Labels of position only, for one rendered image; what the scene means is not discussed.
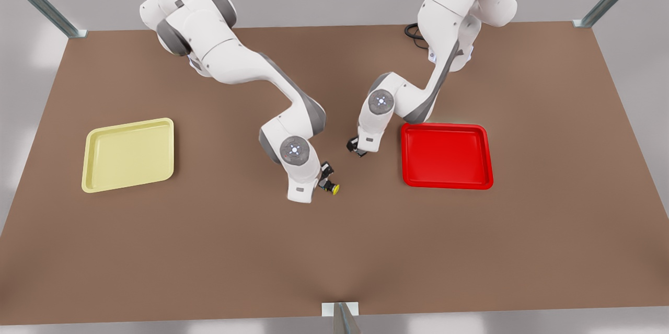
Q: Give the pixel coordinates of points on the yellow push-button switch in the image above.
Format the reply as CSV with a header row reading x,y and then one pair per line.
x,y
332,187

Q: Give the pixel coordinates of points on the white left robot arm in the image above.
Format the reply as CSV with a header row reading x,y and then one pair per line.
x,y
449,15

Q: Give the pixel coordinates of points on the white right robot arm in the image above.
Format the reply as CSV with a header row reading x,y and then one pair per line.
x,y
230,59

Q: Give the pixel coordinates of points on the red tray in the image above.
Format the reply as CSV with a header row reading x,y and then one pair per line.
x,y
446,156

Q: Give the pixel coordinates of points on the pale yellow tray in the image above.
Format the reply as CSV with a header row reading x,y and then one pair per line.
x,y
128,154

